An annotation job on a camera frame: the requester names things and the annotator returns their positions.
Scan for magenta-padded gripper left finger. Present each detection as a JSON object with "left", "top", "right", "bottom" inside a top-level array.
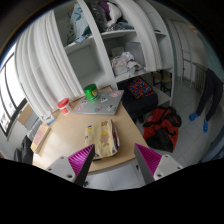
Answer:
[{"left": 45, "top": 143, "right": 96, "bottom": 187}]

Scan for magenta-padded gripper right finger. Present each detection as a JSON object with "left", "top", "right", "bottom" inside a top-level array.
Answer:
[{"left": 134, "top": 143, "right": 184, "bottom": 184}]

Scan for yellow fish-print towel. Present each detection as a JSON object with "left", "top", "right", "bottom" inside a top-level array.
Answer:
[{"left": 83, "top": 119, "right": 120, "bottom": 161}]

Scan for red and black bag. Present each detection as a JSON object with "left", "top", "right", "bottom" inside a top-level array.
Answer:
[{"left": 143, "top": 105, "right": 183, "bottom": 154}]

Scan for white ribbed radiator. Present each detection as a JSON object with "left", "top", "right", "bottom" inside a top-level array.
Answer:
[{"left": 26, "top": 116, "right": 44, "bottom": 141}]

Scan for small picture card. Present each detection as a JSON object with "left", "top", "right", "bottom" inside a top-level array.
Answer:
[{"left": 42, "top": 111, "right": 57, "bottom": 126}]

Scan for red-lidded white jar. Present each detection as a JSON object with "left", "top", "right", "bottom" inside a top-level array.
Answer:
[{"left": 57, "top": 97, "right": 74, "bottom": 116}]

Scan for brown cardboard box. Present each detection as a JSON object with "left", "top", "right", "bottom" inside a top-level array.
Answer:
[{"left": 17, "top": 103, "right": 34, "bottom": 126}]

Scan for black case with colourful print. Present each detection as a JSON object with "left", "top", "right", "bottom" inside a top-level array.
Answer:
[{"left": 117, "top": 75, "right": 159, "bottom": 120}]

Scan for grey laptop with stickers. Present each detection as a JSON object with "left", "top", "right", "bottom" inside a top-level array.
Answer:
[{"left": 72, "top": 89, "right": 125, "bottom": 116}]

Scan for green round tin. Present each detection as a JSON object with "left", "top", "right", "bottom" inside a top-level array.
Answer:
[{"left": 83, "top": 83, "right": 100, "bottom": 102}]

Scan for dark-framed window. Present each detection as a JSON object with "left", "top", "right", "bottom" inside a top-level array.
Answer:
[{"left": 0, "top": 53, "right": 28, "bottom": 138}]

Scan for wooden stool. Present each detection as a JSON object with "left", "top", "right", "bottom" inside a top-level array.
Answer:
[{"left": 152, "top": 69, "right": 173, "bottom": 89}]

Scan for person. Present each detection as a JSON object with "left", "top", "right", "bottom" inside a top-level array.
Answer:
[{"left": 188, "top": 68, "right": 224, "bottom": 134}]

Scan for white curtain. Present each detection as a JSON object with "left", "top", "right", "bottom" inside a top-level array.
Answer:
[{"left": 13, "top": 9, "right": 85, "bottom": 118}]

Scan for white shelf unit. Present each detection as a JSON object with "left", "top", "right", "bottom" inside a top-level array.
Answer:
[{"left": 53, "top": 0, "right": 176, "bottom": 108}]

